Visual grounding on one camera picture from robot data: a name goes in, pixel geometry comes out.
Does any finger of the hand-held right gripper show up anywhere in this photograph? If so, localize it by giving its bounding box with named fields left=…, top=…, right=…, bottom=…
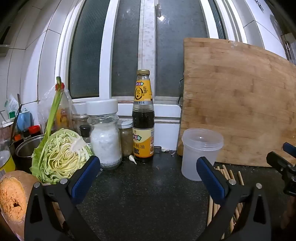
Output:
left=282, top=142, right=296, bottom=158
left=266, top=151, right=293, bottom=174

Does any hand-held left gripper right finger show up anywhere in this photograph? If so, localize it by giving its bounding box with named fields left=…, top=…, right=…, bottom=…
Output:
left=196, top=157, right=272, bottom=241

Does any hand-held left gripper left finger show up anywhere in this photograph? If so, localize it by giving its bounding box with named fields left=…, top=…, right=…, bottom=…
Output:
left=24, top=156, right=101, bottom=241

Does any pile of wooden chopsticks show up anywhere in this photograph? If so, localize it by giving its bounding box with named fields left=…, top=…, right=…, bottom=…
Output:
left=206, top=165, right=245, bottom=240

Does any translucent plastic cup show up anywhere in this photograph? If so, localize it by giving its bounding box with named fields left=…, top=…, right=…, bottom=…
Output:
left=181, top=128, right=224, bottom=181

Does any halved green cabbage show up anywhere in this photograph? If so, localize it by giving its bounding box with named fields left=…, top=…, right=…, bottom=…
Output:
left=30, top=128, right=93, bottom=185

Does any glass salt jar white lid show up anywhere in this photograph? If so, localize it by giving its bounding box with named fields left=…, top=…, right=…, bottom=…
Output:
left=86, top=99, right=122, bottom=170

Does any small black cap bottle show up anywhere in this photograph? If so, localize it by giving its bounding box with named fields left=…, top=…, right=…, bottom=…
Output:
left=79, top=125, right=91, bottom=143

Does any glass jar of minced garlic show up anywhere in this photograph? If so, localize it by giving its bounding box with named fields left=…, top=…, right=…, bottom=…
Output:
left=117, top=119, right=134, bottom=157

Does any glass spice jar white lid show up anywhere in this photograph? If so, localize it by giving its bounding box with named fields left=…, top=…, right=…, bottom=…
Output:
left=72, top=102, right=89, bottom=132

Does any bagged bottle with red cap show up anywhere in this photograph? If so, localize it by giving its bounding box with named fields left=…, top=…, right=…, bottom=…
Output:
left=37, top=83, right=74, bottom=135

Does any stainless steel pot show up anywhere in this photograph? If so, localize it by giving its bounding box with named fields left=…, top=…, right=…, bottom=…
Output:
left=15, top=134, right=45, bottom=173

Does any small red cap bottle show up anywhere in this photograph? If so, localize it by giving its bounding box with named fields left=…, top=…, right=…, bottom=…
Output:
left=29, top=125, right=41, bottom=138

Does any oyster sauce bottle yellow label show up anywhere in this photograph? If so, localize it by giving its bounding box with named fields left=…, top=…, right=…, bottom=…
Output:
left=132, top=70, right=155, bottom=163

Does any green onion stalk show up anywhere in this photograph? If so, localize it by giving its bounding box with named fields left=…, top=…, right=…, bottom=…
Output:
left=45, top=76, right=64, bottom=139

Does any wooden cutting board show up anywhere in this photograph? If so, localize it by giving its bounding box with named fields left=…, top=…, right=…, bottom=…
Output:
left=177, top=37, right=296, bottom=168

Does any cut orange squash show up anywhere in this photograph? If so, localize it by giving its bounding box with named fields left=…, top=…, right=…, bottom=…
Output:
left=0, top=171, right=44, bottom=241

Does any yellow tin can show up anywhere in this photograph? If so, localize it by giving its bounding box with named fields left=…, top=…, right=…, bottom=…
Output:
left=0, top=151, right=16, bottom=178

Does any blue cup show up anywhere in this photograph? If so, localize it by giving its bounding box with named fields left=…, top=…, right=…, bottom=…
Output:
left=17, top=111, right=31, bottom=132

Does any green and white packet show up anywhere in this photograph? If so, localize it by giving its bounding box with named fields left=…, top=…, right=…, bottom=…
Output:
left=5, top=94, right=19, bottom=114

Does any white framed window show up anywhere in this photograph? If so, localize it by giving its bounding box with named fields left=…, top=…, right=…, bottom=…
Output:
left=55, top=0, right=234, bottom=122

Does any dark utensil handle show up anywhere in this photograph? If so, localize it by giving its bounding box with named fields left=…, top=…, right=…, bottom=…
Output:
left=10, top=104, right=22, bottom=142

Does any black wire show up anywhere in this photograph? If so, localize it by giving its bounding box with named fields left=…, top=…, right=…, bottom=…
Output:
left=178, top=77, right=185, bottom=107

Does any metal wall fixture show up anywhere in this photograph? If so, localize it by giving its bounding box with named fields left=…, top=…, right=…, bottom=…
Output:
left=281, top=32, right=296, bottom=63

